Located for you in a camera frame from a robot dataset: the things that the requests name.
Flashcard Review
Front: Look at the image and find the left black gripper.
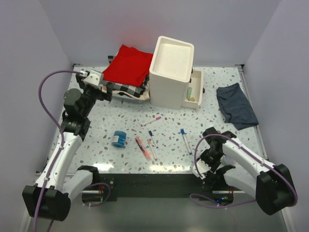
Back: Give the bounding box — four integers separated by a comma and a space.
76, 73, 113, 117

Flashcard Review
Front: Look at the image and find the small clear plastic cup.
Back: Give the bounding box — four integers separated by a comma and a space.
223, 156, 237, 166

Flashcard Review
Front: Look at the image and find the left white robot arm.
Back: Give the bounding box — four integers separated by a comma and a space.
22, 70, 112, 221

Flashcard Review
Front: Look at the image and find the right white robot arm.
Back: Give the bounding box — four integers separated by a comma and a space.
191, 127, 298, 215

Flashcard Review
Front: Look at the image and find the blue cap white marker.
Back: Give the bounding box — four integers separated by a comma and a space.
180, 129, 192, 155

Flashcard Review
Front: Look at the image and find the black white checkered cloth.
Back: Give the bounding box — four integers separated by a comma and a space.
106, 72, 152, 99

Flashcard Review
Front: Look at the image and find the red folded t-shirt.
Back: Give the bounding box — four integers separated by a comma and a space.
103, 45, 153, 87

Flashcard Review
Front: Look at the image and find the blue tape dispenser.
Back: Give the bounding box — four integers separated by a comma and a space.
111, 130, 126, 148

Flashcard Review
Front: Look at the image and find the beige folded cloth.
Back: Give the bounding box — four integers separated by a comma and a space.
102, 79, 152, 104

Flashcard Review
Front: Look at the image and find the dark blue cloth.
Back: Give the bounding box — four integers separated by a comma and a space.
216, 83, 259, 130

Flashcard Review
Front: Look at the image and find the red orange marker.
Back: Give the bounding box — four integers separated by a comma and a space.
135, 137, 151, 160

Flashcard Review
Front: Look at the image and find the brown cap white marker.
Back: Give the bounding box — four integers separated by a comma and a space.
147, 139, 157, 161

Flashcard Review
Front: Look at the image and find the pink cap marker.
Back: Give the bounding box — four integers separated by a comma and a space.
141, 116, 161, 127

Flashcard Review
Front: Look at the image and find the small blue pen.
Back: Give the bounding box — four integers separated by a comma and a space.
148, 130, 158, 148

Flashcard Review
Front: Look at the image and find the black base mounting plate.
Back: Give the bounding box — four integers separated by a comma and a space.
71, 173, 243, 203

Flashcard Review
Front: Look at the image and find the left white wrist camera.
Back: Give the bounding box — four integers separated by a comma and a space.
83, 70, 103, 90

